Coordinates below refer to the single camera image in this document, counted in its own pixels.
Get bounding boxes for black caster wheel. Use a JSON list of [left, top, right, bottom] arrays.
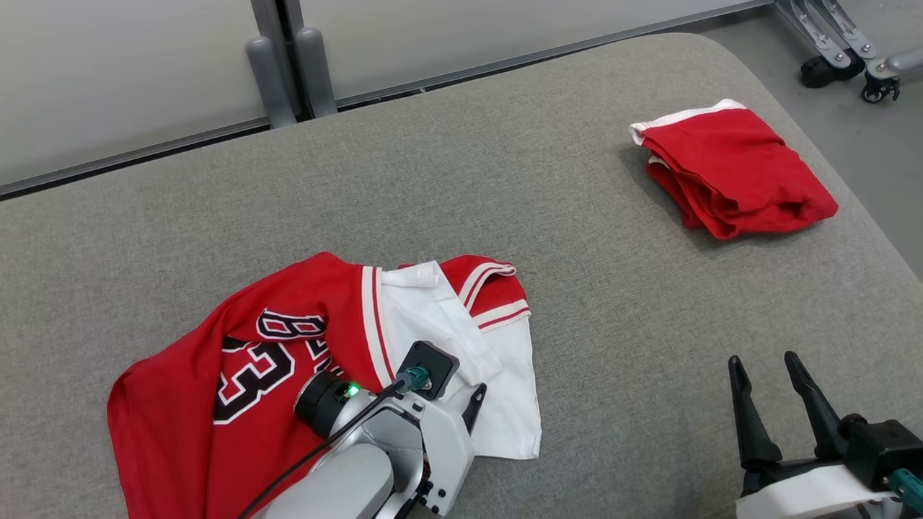
[[862, 76, 901, 103], [800, 54, 866, 89]]

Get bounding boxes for grey metal stand base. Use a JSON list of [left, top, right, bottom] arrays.
[[775, 0, 923, 80]]

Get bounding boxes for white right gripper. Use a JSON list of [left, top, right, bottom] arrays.
[[728, 351, 895, 519]]

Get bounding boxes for grey rounded post foot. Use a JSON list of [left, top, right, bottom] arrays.
[[245, 36, 298, 129], [294, 27, 338, 118]]

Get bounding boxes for red Bulls shorts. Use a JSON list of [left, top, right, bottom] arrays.
[[629, 99, 839, 240]]

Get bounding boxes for grey metal partition post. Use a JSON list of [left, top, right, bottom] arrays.
[[250, 0, 307, 120]]

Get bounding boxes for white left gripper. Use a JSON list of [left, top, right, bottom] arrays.
[[361, 383, 487, 517]]

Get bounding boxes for red basketball jersey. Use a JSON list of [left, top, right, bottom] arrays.
[[107, 251, 543, 519]]

